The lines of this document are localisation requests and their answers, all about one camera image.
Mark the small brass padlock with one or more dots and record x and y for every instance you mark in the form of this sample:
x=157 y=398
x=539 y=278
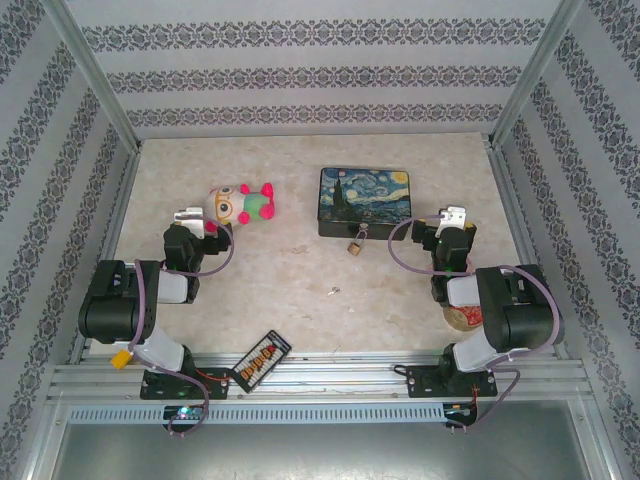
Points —
x=355 y=248

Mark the starry night painted box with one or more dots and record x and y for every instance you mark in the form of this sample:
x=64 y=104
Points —
x=365 y=192

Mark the small metal key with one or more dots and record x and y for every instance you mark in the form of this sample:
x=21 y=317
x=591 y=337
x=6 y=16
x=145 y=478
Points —
x=333 y=290

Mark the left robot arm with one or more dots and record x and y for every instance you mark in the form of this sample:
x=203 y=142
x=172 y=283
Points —
x=110 y=310

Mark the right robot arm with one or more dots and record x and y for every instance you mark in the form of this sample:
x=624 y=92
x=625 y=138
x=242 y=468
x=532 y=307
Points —
x=510 y=315

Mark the plush doll with glasses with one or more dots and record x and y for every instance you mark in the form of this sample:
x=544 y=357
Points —
x=230 y=202

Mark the round gold and red tin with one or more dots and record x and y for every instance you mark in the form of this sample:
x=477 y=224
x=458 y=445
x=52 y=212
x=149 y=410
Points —
x=462 y=320

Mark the black abacus with orange beads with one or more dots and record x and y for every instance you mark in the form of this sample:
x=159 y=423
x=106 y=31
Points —
x=260 y=360

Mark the yellow block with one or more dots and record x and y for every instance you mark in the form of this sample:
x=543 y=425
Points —
x=121 y=360

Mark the grey metal sheet panel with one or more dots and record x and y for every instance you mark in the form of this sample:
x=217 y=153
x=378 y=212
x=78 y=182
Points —
x=320 y=450

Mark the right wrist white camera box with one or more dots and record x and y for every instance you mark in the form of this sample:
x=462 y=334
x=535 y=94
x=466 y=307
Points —
x=452 y=217

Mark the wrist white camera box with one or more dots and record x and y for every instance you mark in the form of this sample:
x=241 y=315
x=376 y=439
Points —
x=452 y=217
x=190 y=222

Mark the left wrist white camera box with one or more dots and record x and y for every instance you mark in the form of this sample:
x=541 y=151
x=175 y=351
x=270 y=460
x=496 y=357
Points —
x=190 y=222

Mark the aluminium side rail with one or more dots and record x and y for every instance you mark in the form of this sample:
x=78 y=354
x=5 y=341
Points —
x=510 y=200
x=116 y=225

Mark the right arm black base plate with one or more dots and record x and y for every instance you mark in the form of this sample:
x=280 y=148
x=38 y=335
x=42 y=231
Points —
x=425 y=382

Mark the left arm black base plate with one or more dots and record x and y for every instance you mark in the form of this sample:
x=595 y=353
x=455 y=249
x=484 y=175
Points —
x=150 y=394

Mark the aluminium frame post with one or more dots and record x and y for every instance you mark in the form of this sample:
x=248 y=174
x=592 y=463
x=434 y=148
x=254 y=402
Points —
x=95 y=75
x=537 y=75

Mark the aluminium front rail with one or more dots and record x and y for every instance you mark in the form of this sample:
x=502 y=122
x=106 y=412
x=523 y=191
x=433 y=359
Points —
x=340 y=380

